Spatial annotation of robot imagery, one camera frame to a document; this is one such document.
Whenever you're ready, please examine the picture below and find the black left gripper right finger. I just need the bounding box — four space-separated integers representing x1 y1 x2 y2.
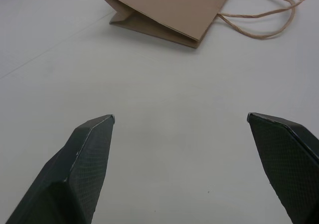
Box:
246 112 319 224

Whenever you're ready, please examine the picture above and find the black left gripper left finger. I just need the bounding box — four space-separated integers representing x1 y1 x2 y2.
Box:
5 114 116 224

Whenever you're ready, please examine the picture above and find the brown paper bag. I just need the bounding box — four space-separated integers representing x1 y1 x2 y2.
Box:
95 0 307 48

